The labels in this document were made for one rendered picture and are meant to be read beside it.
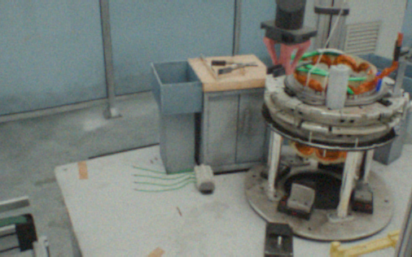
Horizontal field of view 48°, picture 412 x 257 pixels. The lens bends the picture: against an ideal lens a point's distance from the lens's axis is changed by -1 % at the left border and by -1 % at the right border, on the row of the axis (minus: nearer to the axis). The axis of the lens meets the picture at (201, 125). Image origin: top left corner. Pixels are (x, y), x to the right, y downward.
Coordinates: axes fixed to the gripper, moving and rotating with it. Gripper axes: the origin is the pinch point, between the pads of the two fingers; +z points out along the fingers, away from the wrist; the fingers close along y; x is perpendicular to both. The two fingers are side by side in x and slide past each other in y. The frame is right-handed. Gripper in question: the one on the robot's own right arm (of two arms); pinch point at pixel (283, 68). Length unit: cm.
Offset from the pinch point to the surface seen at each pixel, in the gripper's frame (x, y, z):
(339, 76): 7.1, 8.9, 0.1
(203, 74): 1.1, -29.1, 11.3
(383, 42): 247, -128, 73
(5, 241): -54, -36, 46
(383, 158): 45, 2, 37
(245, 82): 7.7, -19.6, 11.8
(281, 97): 2.5, -2.1, 7.9
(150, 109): 91, -210, 120
